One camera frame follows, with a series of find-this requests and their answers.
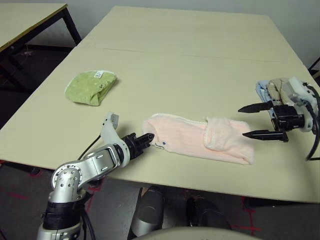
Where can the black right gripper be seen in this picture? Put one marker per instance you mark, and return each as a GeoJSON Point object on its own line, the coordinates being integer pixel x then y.
{"type": "Point", "coordinates": [287, 118]}

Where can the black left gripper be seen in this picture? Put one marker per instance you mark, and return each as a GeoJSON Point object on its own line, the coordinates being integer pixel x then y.
{"type": "Point", "coordinates": [133, 147]}

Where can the pink terry towel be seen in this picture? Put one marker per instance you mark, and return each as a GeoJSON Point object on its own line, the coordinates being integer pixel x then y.
{"type": "Point", "coordinates": [185, 137]}

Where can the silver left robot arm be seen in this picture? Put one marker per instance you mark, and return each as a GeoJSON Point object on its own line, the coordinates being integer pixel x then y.
{"type": "Point", "coordinates": [72, 175]}

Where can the light blue folded towel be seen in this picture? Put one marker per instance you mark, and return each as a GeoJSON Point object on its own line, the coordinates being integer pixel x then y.
{"type": "Point", "coordinates": [261, 92]}

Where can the beige towel with white trim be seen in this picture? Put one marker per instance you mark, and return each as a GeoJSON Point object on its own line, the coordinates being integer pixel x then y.
{"type": "Point", "coordinates": [275, 90]}

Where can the green folded towel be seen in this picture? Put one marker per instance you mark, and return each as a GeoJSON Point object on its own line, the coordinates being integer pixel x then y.
{"type": "Point", "coordinates": [85, 87]}

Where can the robot right leg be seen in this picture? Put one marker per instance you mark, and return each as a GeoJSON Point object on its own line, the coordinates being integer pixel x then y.
{"type": "Point", "coordinates": [205, 212]}

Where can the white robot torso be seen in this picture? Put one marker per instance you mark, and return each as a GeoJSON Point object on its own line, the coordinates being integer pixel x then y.
{"type": "Point", "coordinates": [197, 233]}

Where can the beige side table black frame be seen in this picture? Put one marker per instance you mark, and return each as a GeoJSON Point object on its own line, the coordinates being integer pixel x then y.
{"type": "Point", "coordinates": [25, 17]}

